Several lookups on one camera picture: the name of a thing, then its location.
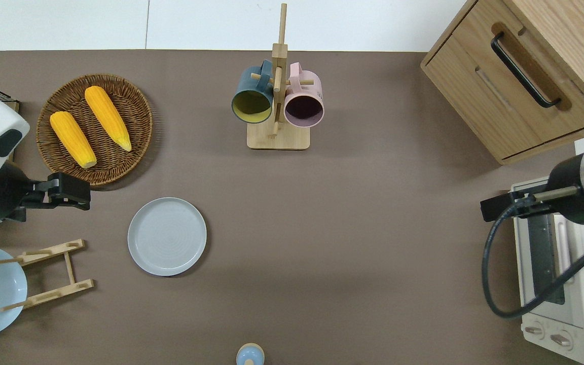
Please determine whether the yellow corn cob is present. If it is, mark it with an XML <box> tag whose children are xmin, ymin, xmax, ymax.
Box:
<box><xmin>50</xmin><ymin>111</ymin><xmax>97</xmax><ymax>169</ymax></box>
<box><xmin>85</xmin><ymin>86</ymin><xmax>133</xmax><ymax>152</ymax></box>

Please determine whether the wooden mug tree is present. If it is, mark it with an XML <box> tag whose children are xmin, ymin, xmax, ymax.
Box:
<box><xmin>247</xmin><ymin>3</ymin><xmax>315</xmax><ymax>150</ymax></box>

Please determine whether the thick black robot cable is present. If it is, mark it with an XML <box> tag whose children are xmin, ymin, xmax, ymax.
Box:
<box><xmin>482</xmin><ymin>200</ymin><xmax>584</xmax><ymax>320</ymax></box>

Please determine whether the wooden drawer cabinet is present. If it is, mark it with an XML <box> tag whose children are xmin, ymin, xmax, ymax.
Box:
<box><xmin>420</xmin><ymin>0</ymin><xmax>584</xmax><ymax>165</ymax></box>

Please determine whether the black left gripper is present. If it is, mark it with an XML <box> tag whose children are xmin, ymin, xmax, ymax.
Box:
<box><xmin>44</xmin><ymin>172</ymin><xmax>91</xmax><ymax>211</ymax></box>

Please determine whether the round wicker basket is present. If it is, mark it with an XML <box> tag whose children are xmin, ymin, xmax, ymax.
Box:
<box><xmin>36</xmin><ymin>74</ymin><xmax>154</xmax><ymax>186</ymax></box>

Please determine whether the gray round plate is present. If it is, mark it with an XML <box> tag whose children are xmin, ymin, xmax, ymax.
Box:
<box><xmin>127</xmin><ymin>197</ymin><xmax>207</xmax><ymax>277</ymax></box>

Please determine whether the small blue round container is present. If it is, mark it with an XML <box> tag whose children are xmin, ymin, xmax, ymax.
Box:
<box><xmin>236</xmin><ymin>343</ymin><xmax>265</xmax><ymax>365</ymax></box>

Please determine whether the wooden plate rack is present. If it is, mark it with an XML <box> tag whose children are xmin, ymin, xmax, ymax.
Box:
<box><xmin>0</xmin><ymin>239</ymin><xmax>95</xmax><ymax>312</ymax></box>

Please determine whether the dark teal mug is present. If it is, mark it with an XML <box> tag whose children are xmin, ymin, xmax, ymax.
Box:
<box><xmin>231</xmin><ymin>60</ymin><xmax>275</xmax><ymax>124</ymax></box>

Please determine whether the cream toaster door handle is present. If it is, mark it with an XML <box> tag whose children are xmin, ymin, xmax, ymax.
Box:
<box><xmin>556</xmin><ymin>215</ymin><xmax>573</xmax><ymax>272</ymax></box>

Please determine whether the cream toaster oven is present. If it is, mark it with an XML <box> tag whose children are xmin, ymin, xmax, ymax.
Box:
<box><xmin>510</xmin><ymin>177</ymin><xmax>584</xmax><ymax>365</ymax></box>

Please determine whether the pink mug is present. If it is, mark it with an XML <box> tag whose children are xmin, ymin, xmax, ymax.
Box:
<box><xmin>283</xmin><ymin>62</ymin><xmax>325</xmax><ymax>128</ymax></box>

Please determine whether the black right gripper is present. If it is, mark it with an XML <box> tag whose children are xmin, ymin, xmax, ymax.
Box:
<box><xmin>480</xmin><ymin>191</ymin><xmax>530</xmax><ymax>223</ymax></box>

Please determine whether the brown table mat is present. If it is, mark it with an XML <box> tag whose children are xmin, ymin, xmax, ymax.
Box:
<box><xmin>0</xmin><ymin>49</ymin><xmax>584</xmax><ymax>365</ymax></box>

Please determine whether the black cabinet handle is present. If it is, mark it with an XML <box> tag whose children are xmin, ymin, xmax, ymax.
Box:
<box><xmin>491</xmin><ymin>31</ymin><xmax>562</xmax><ymax>108</ymax></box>

